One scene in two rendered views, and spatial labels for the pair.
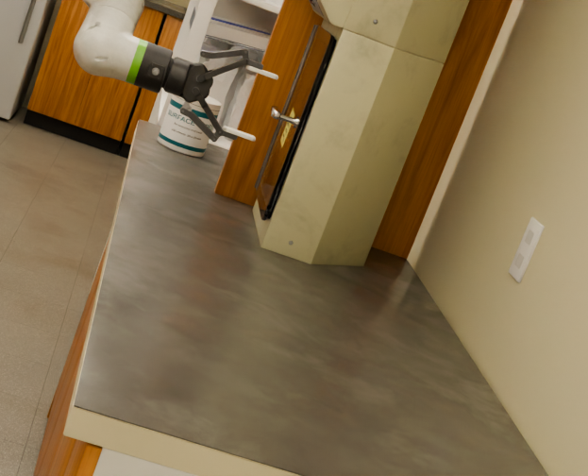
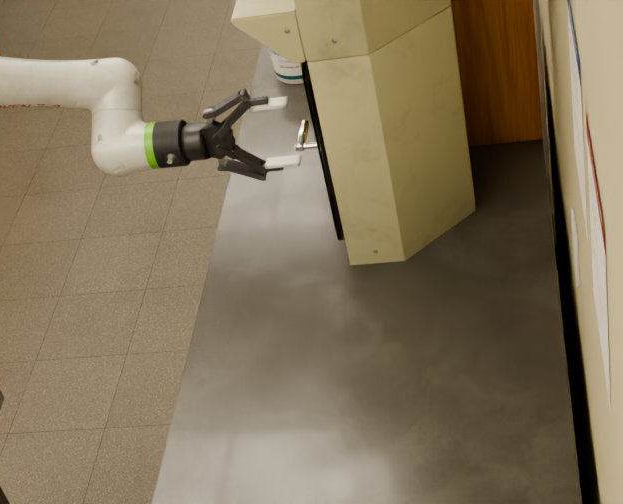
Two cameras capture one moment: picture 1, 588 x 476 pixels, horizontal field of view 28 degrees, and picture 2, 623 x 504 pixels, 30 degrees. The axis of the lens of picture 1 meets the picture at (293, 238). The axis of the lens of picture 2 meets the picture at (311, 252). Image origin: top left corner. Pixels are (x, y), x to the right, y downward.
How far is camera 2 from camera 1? 1.31 m
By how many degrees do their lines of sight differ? 34
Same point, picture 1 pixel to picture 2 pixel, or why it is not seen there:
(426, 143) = (503, 30)
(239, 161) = not seen: hidden behind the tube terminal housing
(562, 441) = not seen: outside the picture
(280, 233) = (361, 248)
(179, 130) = (286, 65)
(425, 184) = (524, 67)
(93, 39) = (102, 156)
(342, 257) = (441, 227)
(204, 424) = not seen: outside the picture
